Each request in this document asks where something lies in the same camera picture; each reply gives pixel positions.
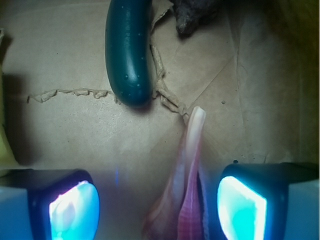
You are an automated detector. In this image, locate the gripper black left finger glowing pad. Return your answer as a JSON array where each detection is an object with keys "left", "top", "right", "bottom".
[{"left": 0, "top": 168, "right": 100, "bottom": 240}]

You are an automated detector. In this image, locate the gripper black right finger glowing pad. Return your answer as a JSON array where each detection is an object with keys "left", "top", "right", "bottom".
[{"left": 217, "top": 162, "right": 320, "bottom": 240}]

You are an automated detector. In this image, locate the orange spiral sea shell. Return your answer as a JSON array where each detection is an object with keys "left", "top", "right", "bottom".
[{"left": 142, "top": 106, "right": 208, "bottom": 240}]

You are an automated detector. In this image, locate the brown paper bag bin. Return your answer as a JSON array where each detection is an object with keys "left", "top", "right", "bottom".
[{"left": 0, "top": 0, "right": 320, "bottom": 240}]

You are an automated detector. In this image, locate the dark green toy cucumber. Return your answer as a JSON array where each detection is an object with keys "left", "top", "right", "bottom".
[{"left": 105, "top": 0, "right": 153, "bottom": 108}]

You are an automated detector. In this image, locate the brown rough rock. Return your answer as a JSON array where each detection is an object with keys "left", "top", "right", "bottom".
[{"left": 170, "top": 0, "right": 222, "bottom": 36}]

